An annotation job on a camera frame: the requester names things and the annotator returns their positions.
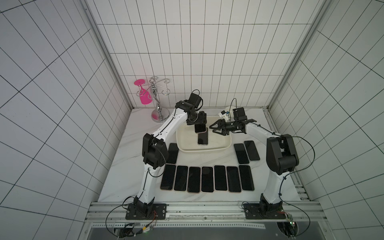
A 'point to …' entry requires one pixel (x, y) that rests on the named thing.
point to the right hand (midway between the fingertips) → (207, 129)
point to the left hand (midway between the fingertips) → (199, 124)
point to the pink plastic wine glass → (145, 97)
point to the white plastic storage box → (187, 139)
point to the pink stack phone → (200, 128)
